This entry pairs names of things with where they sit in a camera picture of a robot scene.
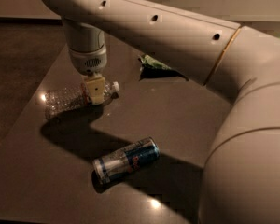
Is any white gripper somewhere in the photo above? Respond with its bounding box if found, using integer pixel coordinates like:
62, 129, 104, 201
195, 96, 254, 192
68, 45, 107, 105

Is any clear plastic water bottle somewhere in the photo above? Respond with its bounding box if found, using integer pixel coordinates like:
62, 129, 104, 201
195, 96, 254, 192
44, 81, 120, 119

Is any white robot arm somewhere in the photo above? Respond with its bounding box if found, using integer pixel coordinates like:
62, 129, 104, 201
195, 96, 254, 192
41, 0, 280, 224

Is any crumpled green chip bag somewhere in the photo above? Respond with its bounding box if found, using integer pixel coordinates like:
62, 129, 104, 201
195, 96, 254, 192
138, 54, 171, 71

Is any blue silver energy drink can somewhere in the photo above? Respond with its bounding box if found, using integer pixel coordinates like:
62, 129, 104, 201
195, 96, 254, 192
92, 137, 160, 185

